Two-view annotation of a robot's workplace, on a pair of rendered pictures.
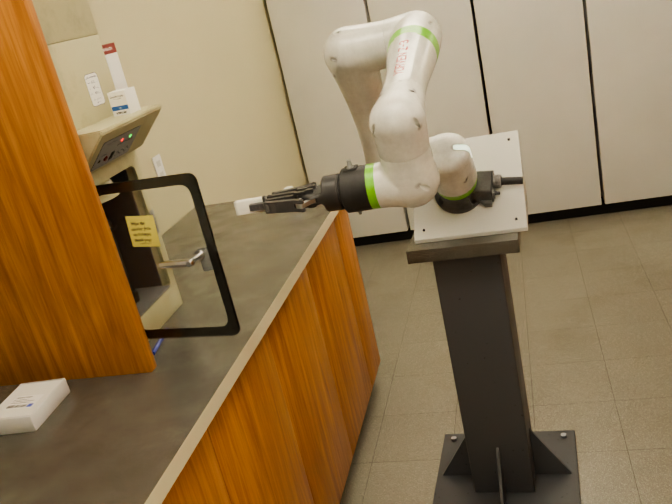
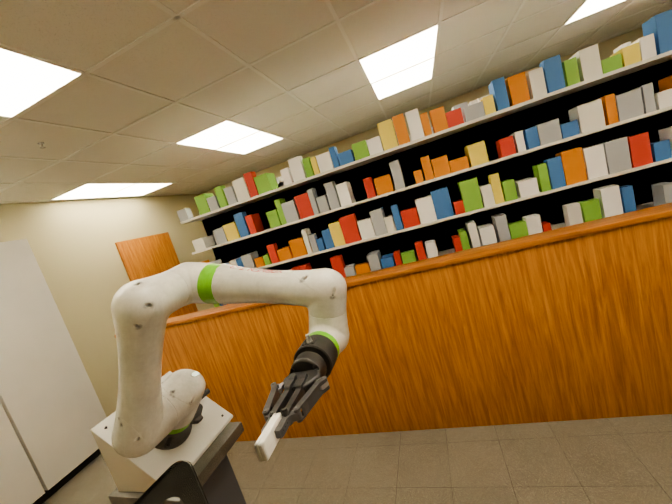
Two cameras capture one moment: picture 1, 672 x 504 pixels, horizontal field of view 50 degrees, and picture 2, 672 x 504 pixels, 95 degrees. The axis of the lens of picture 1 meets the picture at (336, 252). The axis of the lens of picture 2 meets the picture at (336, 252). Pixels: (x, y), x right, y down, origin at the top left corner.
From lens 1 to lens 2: 143 cm
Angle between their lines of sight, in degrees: 86
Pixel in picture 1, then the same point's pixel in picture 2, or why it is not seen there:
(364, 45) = (172, 287)
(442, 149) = (187, 380)
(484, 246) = (227, 442)
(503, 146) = not seen: hidden behind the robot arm
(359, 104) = (155, 352)
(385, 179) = (337, 332)
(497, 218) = (211, 424)
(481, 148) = not seen: hidden behind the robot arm
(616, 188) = (53, 473)
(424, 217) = (159, 467)
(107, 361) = not seen: outside the picture
